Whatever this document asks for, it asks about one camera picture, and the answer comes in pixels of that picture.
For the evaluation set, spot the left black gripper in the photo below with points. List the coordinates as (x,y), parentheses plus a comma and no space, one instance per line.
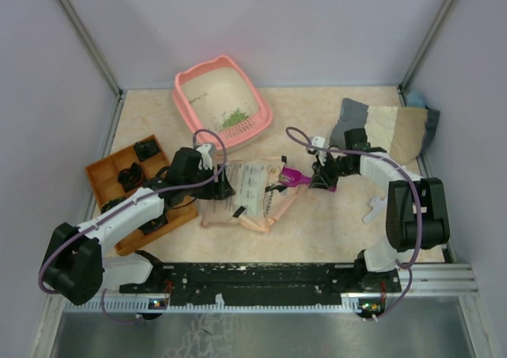
(220,190)

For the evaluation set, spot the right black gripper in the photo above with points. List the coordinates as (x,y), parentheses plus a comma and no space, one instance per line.
(321,177)

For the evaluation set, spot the purple plastic scoop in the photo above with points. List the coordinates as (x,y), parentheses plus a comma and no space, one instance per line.
(292,178)

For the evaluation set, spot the beige cat litter bag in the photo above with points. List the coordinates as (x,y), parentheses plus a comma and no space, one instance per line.
(260,199)

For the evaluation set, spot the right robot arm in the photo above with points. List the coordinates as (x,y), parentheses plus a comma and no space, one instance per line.
(416,209)

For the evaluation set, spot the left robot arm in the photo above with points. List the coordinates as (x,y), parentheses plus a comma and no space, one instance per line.
(75,263)

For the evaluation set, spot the green litter pellets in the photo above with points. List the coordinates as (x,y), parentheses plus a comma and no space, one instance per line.
(231,118)

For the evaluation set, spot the pink litter box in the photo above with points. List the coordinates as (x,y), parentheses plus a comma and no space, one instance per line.
(203,92)

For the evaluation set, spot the black part in tray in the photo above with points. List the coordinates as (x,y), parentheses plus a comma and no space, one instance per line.
(146,149)

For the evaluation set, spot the grey beige folded cloth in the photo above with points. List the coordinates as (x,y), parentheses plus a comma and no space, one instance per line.
(403,132)

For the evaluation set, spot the orange compartment tray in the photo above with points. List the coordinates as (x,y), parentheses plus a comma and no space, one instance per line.
(117,176)

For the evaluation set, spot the blue cloth in corner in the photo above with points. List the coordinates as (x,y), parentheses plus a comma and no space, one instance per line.
(416,99)

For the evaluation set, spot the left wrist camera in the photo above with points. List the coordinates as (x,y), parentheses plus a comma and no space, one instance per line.
(206,151)

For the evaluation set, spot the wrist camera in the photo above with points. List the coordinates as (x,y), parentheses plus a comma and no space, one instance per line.
(206,151)
(318,148)

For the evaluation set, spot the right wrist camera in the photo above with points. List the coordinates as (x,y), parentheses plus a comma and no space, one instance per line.
(318,148)

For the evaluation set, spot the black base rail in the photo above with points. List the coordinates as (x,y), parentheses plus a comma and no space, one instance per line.
(280,284)

